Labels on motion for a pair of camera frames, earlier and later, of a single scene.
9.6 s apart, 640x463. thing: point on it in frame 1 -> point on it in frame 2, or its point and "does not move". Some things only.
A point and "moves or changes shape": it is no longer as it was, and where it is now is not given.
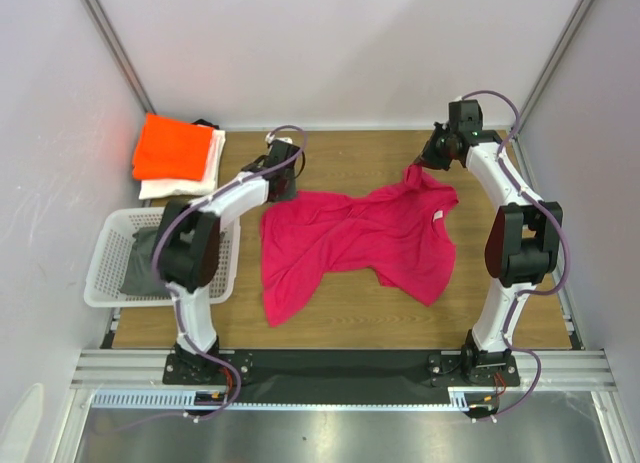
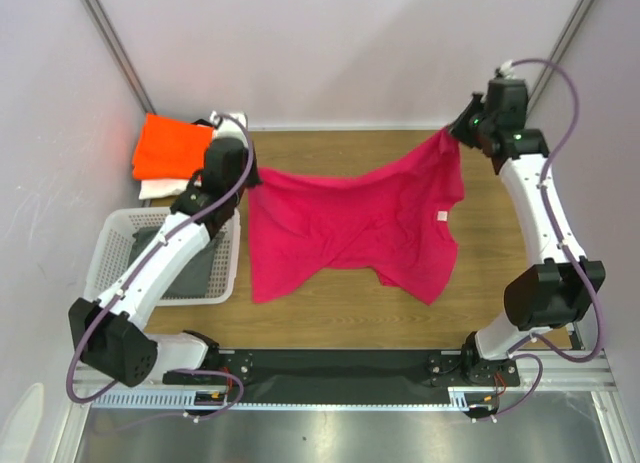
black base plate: x=342 y=372 does not move
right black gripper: x=430 y=156 -> x=463 y=125
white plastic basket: x=114 y=231 does not move
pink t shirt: x=399 y=229 moves or changes shape
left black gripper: x=291 y=193 -> x=253 y=176
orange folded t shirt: x=168 y=148 does not move
